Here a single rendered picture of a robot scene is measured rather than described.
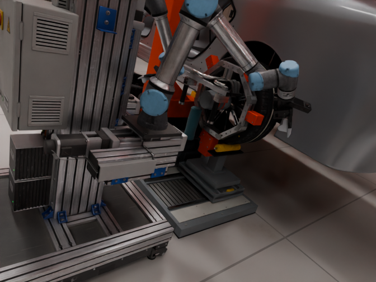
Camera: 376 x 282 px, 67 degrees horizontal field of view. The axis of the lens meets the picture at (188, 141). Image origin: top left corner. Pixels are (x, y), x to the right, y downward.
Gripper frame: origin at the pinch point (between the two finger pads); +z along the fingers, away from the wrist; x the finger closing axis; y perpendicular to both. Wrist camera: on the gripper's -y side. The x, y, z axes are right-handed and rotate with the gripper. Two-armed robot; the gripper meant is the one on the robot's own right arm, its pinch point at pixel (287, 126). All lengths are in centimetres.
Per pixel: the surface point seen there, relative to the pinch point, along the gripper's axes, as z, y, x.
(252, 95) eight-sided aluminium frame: 22, 15, -50
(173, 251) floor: 71, 67, 39
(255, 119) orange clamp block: 30.6, 13.4, -35.2
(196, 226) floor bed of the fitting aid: 79, 56, 18
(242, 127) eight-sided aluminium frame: 41, 22, -37
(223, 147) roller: 62, 37, -38
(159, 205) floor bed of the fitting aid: 74, 83, 5
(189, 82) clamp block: 19, 58, -63
